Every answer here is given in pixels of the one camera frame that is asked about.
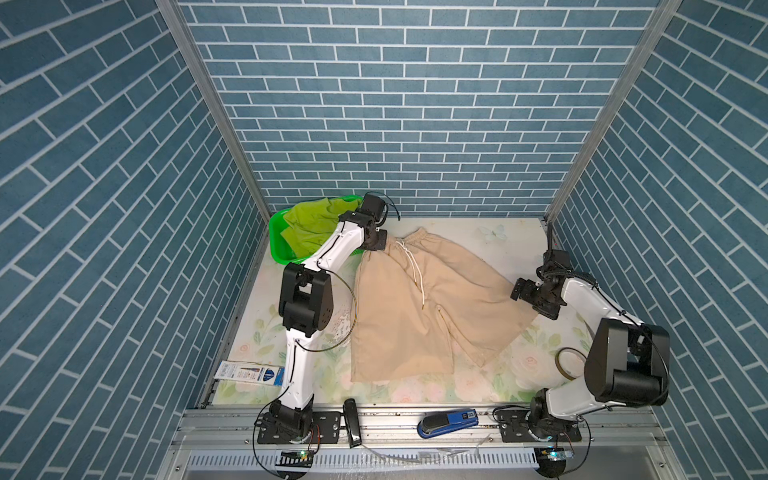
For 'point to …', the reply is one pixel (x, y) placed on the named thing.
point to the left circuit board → (295, 459)
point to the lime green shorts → (308, 225)
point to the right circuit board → (551, 460)
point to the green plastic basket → (279, 250)
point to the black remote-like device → (352, 422)
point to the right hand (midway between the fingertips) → (523, 297)
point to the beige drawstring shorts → (419, 298)
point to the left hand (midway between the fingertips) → (376, 241)
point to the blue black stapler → (433, 425)
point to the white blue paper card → (254, 373)
